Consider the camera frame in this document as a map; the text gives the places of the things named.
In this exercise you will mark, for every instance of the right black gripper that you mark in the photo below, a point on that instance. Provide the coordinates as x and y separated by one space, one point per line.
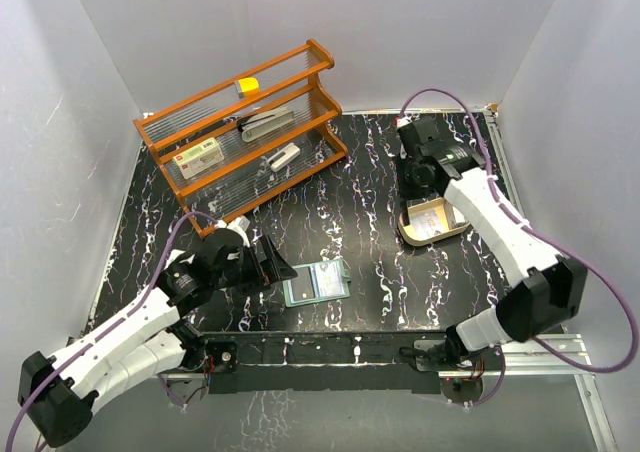
407 191

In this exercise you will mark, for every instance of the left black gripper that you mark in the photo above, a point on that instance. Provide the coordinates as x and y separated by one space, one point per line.
273 268

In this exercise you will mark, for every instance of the dark striped credit card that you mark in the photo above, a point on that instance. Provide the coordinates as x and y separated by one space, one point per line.
302 286

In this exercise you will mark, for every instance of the beige card tray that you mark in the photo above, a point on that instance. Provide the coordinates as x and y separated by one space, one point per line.
407 231

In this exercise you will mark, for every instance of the green card holder wallet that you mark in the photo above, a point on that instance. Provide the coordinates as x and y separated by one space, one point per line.
346 281

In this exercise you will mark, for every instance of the white blue patterned card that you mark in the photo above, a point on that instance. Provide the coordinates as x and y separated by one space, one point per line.
429 223

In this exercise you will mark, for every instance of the white VIP card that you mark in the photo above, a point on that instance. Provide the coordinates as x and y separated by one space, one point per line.
329 279

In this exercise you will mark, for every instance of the stack of cards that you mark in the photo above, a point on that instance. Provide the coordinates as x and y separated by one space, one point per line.
455 218

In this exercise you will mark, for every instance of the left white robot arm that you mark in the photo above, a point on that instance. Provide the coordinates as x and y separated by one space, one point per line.
60 393

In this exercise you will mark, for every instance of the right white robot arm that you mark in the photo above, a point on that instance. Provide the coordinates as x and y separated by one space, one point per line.
546 287

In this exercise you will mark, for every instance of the small white stapler remover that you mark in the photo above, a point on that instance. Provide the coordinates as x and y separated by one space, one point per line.
283 157

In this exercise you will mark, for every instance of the orange wooden three-tier rack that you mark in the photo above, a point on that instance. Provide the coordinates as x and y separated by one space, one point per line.
242 142

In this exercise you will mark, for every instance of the white staples box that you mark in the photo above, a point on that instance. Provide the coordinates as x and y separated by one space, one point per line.
198 158

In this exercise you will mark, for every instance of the grey black stapler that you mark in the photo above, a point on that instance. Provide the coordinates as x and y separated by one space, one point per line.
259 124

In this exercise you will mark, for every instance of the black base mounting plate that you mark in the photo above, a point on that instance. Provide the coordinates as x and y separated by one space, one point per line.
336 361

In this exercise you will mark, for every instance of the yellow grey tape measure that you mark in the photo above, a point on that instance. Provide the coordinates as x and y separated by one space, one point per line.
247 87

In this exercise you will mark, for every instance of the aluminium frame rail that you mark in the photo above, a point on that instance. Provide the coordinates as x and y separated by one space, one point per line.
532 359

